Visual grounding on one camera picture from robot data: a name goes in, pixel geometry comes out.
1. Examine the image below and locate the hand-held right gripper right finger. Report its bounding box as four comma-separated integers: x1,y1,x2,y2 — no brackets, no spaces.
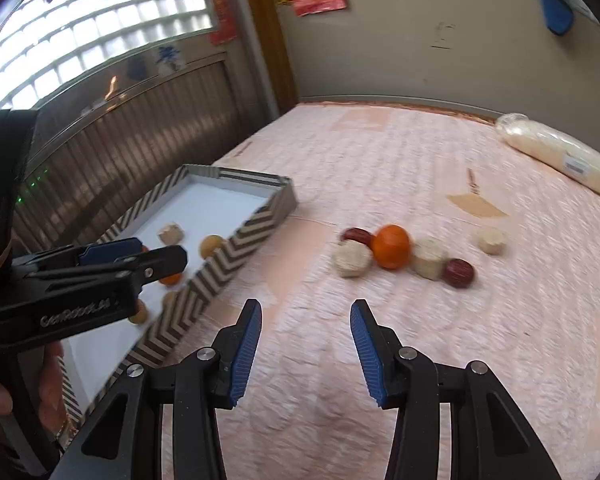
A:
350,299,553,480

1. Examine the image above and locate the striped cardboard box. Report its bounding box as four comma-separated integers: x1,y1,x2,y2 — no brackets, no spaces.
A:
60,164,299,421

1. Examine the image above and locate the pink quilted bedspread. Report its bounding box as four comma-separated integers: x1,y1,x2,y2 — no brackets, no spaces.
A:
162,102,600,480

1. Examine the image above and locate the red date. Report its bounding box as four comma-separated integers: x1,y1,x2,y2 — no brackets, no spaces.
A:
341,227,374,247
442,258,476,288

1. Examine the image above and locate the blue hanging object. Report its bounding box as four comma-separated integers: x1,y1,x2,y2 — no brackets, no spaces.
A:
537,0,576,37

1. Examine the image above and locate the wooden slat panel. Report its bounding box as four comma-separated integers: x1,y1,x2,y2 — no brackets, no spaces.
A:
10,57,281,256

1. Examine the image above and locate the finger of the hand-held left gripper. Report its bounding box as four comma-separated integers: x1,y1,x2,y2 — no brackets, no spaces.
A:
27,246,188,291
15,238,143,273

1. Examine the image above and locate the glass block window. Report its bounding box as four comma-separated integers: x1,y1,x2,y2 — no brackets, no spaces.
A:
0,0,216,116

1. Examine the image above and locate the red paper strip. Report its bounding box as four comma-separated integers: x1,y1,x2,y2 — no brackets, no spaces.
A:
207,0,238,45

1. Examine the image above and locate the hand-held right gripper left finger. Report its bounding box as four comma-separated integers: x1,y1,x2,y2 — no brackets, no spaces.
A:
50,298,263,480

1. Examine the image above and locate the peeled sugarcane piece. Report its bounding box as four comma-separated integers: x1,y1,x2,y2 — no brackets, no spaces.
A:
331,240,373,279
477,226,508,256
158,223,186,246
412,236,449,281

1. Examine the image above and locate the large orange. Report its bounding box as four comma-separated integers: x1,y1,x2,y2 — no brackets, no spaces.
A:
371,224,412,270

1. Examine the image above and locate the wooden door frame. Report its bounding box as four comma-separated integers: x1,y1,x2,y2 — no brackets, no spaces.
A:
237,0,301,121

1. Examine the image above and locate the blue flower sticker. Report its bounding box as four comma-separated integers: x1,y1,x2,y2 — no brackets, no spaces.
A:
155,45,187,73

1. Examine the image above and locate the person's left hand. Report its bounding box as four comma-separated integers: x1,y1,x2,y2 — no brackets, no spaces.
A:
0,342,66,423

